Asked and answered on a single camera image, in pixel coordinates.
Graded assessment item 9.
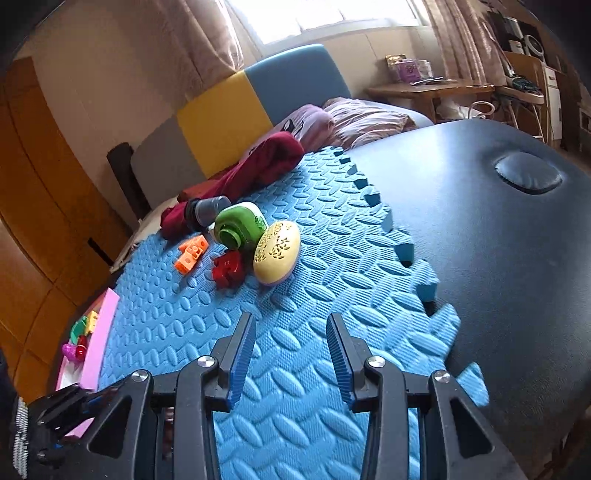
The pink quilt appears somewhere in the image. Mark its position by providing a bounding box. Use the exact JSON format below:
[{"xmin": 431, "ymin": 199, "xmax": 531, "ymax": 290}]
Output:
[{"xmin": 323, "ymin": 97, "xmax": 435, "ymax": 149}]

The wooden wardrobe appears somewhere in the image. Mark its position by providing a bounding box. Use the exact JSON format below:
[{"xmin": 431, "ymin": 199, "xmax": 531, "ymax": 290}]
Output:
[{"xmin": 0, "ymin": 58, "xmax": 132, "ymax": 402}]

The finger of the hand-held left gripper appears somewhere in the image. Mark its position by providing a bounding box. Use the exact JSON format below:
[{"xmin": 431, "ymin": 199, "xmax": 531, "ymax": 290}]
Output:
[{"xmin": 34, "ymin": 385, "xmax": 125, "ymax": 462}]

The window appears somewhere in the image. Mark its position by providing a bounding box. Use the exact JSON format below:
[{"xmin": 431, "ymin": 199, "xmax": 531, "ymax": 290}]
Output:
[{"xmin": 226, "ymin": 0, "xmax": 430, "ymax": 47}]

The maroon cloth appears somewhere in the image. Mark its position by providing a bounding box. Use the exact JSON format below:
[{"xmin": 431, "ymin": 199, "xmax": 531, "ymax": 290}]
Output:
[{"xmin": 161, "ymin": 131, "xmax": 305, "ymax": 238}]

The beige oval perforated case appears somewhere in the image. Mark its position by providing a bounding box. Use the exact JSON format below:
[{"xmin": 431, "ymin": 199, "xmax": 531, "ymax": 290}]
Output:
[{"xmin": 253, "ymin": 220, "xmax": 302, "ymax": 284}]

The grey black jar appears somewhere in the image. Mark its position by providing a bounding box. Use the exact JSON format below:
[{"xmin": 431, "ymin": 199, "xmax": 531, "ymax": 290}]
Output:
[{"xmin": 185, "ymin": 195, "xmax": 232, "ymax": 232}]

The pink cardboard box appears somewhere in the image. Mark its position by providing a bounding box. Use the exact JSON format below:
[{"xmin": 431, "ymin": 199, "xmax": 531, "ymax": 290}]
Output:
[{"xmin": 54, "ymin": 287, "xmax": 122, "ymax": 439}]

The pink curtain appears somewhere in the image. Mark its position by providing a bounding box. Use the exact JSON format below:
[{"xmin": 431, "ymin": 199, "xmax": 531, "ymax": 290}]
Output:
[
  {"xmin": 422, "ymin": 0, "xmax": 509, "ymax": 88},
  {"xmin": 178, "ymin": 0, "xmax": 245, "ymax": 75}
]

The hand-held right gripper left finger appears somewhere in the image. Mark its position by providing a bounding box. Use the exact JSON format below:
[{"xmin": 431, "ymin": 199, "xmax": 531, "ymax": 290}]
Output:
[{"xmin": 85, "ymin": 311, "xmax": 257, "ymax": 480}]

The purple cat print pillow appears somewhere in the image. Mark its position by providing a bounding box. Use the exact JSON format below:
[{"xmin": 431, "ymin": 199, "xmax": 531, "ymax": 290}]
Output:
[{"xmin": 249, "ymin": 104, "xmax": 335, "ymax": 153}]

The white cable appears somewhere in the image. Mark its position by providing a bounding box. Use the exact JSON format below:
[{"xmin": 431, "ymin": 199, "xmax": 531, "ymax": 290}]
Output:
[{"xmin": 459, "ymin": 100, "xmax": 497, "ymax": 121}]

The red building block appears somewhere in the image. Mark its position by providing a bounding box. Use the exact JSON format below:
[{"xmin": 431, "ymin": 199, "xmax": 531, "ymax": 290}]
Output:
[{"xmin": 212, "ymin": 251, "xmax": 245, "ymax": 288}]

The grey yellow blue headboard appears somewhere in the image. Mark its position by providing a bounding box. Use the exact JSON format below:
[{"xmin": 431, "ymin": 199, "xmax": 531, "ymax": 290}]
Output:
[{"xmin": 130, "ymin": 44, "xmax": 352, "ymax": 210}]

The wooden side desk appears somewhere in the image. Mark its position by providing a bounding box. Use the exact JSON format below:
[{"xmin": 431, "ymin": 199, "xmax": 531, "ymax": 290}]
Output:
[{"xmin": 367, "ymin": 78, "xmax": 495, "ymax": 123}]

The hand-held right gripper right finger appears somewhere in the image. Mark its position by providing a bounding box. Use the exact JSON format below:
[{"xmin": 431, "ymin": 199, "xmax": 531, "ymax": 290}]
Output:
[{"xmin": 325, "ymin": 313, "xmax": 527, "ymax": 480}]

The pink storage box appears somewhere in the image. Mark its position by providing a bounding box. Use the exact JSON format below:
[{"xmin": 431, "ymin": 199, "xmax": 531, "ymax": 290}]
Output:
[{"xmin": 387, "ymin": 55, "xmax": 435, "ymax": 85}]

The black round cushion plug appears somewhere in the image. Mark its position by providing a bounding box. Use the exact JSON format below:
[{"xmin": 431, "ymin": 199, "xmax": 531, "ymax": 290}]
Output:
[{"xmin": 494, "ymin": 152, "xmax": 563, "ymax": 195}]

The white round fan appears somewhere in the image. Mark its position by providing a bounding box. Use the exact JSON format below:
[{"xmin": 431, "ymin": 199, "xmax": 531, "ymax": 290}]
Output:
[{"xmin": 522, "ymin": 34, "xmax": 548, "ymax": 58}]

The green white plug-in device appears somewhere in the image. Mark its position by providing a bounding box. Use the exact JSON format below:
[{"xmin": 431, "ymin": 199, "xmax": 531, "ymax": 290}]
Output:
[{"xmin": 213, "ymin": 202, "xmax": 269, "ymax": 251}]

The blue foam mat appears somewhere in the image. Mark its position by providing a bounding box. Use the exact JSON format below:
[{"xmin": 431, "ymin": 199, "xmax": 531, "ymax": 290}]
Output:
[{"xmin": 99, "ymin": 145, "xmax": 490, "ymax": 480}]

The small folding table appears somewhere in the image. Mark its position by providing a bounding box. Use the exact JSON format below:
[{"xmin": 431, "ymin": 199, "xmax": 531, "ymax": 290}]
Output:
[{"xmin": 496, "ymin": 76, "xmax": 548, "ymax": 139}]

